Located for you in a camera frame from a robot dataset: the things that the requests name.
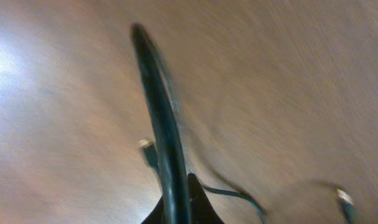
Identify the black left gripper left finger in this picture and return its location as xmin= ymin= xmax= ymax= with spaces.
xmin=141 ymin=197 xmax=164 ymax=224

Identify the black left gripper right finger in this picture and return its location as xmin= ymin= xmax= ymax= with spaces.
xmin=187 ymin=173 xmax=224 ymax=224

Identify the black usb cable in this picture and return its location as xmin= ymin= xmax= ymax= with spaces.
xmin=130 ymin=22 xmax=359 ymax=224

